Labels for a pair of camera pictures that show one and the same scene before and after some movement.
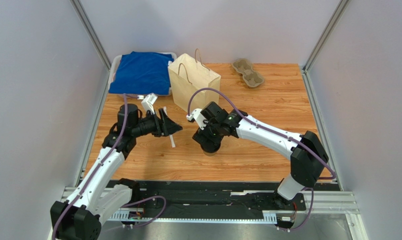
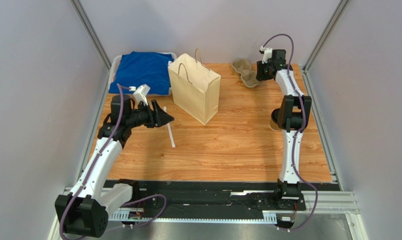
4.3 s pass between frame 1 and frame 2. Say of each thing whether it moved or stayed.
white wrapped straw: stayed
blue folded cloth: stayed
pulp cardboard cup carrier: stayed
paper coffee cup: moved
